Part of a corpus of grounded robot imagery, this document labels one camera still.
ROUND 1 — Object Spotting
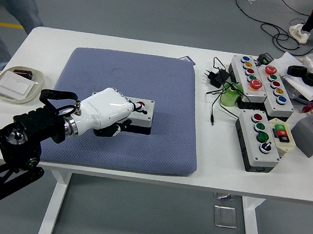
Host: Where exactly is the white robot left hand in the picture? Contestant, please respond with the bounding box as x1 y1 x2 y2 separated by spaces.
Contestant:
71 84 151 144

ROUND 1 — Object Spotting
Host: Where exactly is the grey five-button control box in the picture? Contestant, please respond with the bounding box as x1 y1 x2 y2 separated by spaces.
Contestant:
225 53 272 105
251 63 300 120

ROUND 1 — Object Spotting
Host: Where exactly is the blue-grey cushion mat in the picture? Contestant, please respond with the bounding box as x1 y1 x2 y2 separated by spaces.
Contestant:
38 43 210 180

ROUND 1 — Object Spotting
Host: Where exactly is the beige oval tray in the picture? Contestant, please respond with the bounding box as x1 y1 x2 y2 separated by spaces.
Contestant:
0 63 47 107

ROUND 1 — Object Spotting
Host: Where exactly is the white table leg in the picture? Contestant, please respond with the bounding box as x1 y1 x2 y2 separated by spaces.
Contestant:
37 169 73 234
238 196 270 234

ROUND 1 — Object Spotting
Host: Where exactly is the silver floor socket plate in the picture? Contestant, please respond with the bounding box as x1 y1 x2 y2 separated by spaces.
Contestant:
211 204 239 230

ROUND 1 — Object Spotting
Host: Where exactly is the small black terminal module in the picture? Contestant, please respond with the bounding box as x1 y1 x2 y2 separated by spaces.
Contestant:
257 51 276 66

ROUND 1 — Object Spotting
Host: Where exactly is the white foam sheet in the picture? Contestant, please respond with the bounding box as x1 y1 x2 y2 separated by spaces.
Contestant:
269 50 313 102

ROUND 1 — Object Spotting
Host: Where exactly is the grey block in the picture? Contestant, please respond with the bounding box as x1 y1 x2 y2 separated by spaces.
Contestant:
287 107 313 158

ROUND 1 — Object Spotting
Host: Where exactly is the white wall switch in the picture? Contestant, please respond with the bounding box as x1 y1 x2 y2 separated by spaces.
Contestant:
0 70 37 101

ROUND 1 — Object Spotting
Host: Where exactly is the black power adapter with cord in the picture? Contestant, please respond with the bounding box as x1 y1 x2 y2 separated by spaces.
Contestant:
199 56 254 130

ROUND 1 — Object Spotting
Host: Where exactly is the small silver floor bracket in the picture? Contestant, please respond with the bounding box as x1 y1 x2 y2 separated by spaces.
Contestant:
214 191 236 202

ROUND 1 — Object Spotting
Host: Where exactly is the cream three-button switch box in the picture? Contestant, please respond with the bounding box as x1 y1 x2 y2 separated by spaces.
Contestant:
264 117 299 159

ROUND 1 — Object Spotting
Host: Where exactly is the black floor cable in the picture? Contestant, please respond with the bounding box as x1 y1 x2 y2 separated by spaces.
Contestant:
229 0 313 58

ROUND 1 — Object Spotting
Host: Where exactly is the black foam ring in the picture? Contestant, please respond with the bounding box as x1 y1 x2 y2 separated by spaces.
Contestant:
287 64 309 78
302 71 313 87

